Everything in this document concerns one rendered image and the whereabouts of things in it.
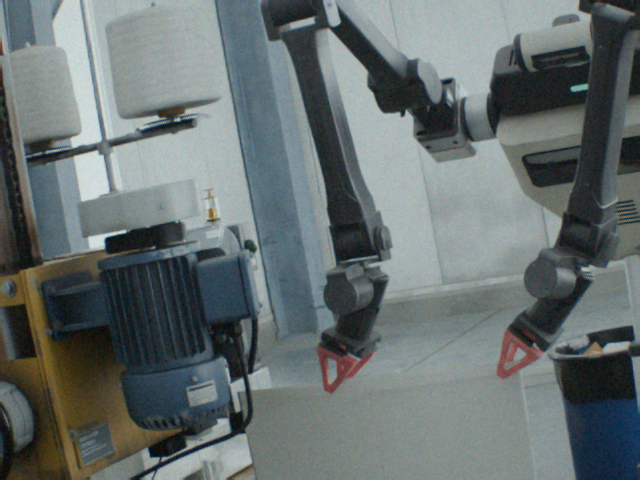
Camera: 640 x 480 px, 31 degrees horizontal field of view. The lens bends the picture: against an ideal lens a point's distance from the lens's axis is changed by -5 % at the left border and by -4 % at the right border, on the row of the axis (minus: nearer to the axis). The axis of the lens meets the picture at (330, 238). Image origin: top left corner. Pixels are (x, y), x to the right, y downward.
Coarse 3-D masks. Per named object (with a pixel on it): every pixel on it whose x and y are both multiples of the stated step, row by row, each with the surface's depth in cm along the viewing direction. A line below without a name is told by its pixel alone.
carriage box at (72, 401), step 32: (64, 256) 197; (96, 256) 177; (0, 288) 163; (32, 288) 161; (32, 320) 161; (64, 352) 167; (96, 352) 174; (32, 384) 163; (64, 384) 165; (96, 384) 172; (64, 416) 163; (96, 416) 171; (128, 416) 178; (32, 448) 165; (64, 448) 162; (128, 448) 177
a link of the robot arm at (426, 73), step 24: (288, 0) 178; (312, 0) 177; (336, 0) 188; (360, 24) 194; (360, 48) 198; (384, 48) 201; (384, 72) 204; (408, 72) 206; (432, 72) 211; (384, 96) 211; (432, 96) 209
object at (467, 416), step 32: (320, 384) 195; (352, 384) 188; (384, 384) 186; (416, 384) 184; (448, 384) 183; (480, 384) 182; (512, 384) 180; (256, 416) 199; (288, 416) 196; (320, 416) 192; (352, 416) 189; (384, 416) 186; (416, 416) 185; (448, 416) 183; (480, 416) 182; (512, 416) 180; (256, 448) 200; (288, 448) 197; (320, 448) 193; (352, 448) 190; (384, 448) 187; (416, 448) 185; (448, 448) 184; (480, 448) 183; (512, 448) 181
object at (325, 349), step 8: (320, 344) 187; (328, 344) 188; (336, 344) 189; (320, 352) 188; (328, 352) 187; (336, 352) 186; (344, 352) 186; (320, 360) 188; (336, 360) 187; (344, 360) 186; (352, 360) 186; (344, 368) 186; (352, 368) 187; (328, 376) 190; (344, 376) 187; (328, 384) 189; (336, 384) 189
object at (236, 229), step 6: (228, 228) 218; (234, 228) 217; (240, 228) 217; (246, 228) 219; (234, 234) 218; (240, 234) 217; (246, 234) 219; (240, 240) 217; (240, 246) 217; (252, 258) 220
